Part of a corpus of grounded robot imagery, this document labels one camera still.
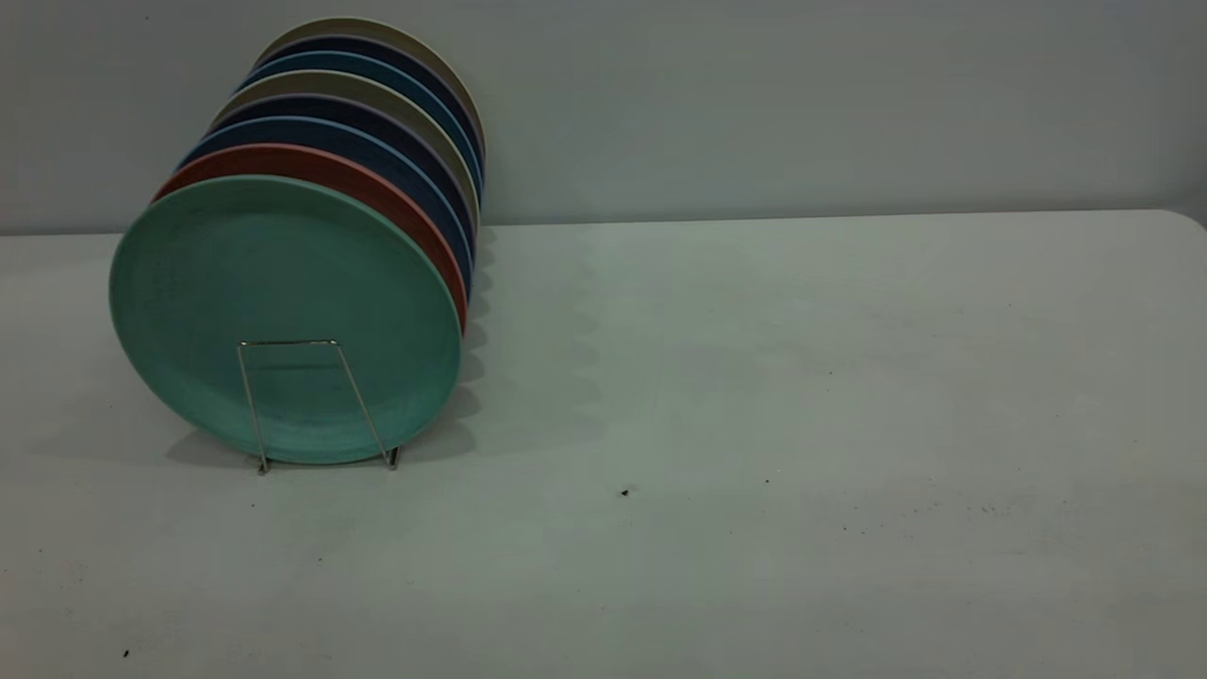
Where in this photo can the navy round plate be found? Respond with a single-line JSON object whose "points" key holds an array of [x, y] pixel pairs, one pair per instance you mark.
{"points": [[377, 44], [321, 107]]}

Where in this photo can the pink round plate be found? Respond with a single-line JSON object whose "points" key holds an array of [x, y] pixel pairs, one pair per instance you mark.
{"points": [[283, 158]]}

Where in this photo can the beige round plate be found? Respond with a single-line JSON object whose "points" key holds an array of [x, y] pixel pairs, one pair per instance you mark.
{"points": [[321, 83], [396, 28]]}

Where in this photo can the green round plate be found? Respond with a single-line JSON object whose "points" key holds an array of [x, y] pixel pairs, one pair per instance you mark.
{"points": [[283, 283]]}

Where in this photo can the teal blue round plate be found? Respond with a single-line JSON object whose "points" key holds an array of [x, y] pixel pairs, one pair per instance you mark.
{"points": [[358, 61]]}

